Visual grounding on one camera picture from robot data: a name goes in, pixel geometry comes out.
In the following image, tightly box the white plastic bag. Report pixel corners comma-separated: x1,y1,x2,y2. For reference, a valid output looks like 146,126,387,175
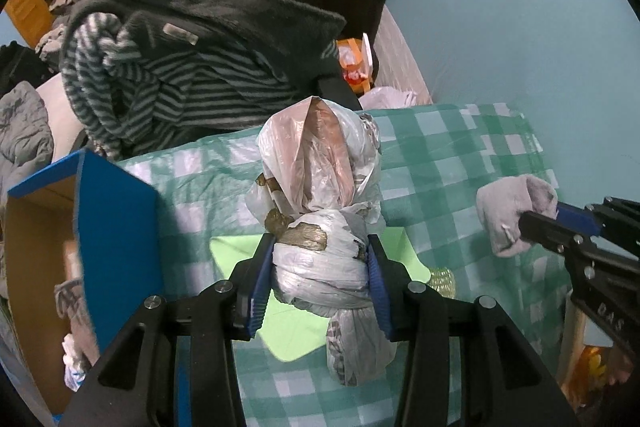
358,87,422,110

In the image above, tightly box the grey puffer jacket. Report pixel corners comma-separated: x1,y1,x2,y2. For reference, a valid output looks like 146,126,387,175
0,82,55,190

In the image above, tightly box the knotted plastic bag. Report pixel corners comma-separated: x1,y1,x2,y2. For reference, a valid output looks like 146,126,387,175
245,96,401,388

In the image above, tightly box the striped fleece garment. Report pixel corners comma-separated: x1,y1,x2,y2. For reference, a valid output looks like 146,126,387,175
59,12,323,158

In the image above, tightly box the wooden board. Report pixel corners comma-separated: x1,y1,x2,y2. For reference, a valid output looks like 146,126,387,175
556,302,587,389

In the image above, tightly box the green checked tablecloth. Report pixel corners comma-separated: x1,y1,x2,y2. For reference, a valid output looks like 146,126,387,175
115,103,574,427

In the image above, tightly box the pile of black clothes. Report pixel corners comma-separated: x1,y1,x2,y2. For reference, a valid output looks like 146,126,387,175
0,42,47,94

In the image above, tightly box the gold patterned item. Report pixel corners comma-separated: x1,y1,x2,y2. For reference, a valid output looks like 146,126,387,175
429,268,457,301

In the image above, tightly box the pile of grey clothes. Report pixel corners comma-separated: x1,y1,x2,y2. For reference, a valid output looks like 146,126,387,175
34,24,69,68

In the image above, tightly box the light green cloth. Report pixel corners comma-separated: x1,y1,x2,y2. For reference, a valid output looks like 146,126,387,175
210,227,431,364

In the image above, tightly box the orange plastic bag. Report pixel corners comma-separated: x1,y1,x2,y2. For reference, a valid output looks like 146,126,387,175
336,34,377,96

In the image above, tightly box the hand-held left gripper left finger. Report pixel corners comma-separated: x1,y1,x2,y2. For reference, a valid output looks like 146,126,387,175
57,232,277,427

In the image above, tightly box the grey sock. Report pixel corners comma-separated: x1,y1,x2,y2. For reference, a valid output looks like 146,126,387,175
475,174,559,258

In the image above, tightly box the orange snack bag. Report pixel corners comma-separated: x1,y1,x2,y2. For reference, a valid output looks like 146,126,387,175
574,344,632,409

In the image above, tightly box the white duvet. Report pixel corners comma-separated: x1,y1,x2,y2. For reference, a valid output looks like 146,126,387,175
37,74,89,164

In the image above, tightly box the blue-rimmed cardboard box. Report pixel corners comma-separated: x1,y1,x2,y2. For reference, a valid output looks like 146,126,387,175
0,149,167,427

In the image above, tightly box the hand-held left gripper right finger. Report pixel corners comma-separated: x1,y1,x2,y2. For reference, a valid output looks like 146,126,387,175
366,234,577,427

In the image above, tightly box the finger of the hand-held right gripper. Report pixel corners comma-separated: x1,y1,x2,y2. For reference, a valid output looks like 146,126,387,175
555,196,640,259
520,212,599,259

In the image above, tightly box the dark grey fleece robe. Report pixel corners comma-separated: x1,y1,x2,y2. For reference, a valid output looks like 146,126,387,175
60,0,349,130

